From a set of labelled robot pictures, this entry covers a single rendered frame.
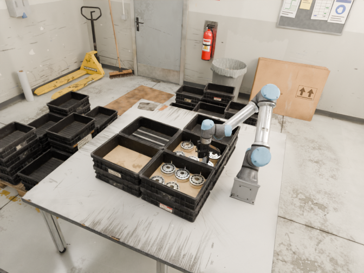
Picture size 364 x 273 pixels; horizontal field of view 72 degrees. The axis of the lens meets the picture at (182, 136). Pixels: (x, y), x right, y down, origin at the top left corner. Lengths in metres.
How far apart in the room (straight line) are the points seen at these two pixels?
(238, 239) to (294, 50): 3.37
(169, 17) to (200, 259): 4.00
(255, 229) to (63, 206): 1.22
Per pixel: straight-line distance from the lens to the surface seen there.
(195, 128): 2.20
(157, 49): 4.99
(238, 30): 4.46
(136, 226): 1.64
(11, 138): 3.02
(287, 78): 4.38
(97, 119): 3.23
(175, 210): 1.65
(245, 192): 1.77
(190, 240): 1.59
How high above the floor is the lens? 2.04
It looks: 36 degrees down
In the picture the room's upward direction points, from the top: 4 degrees clockwise
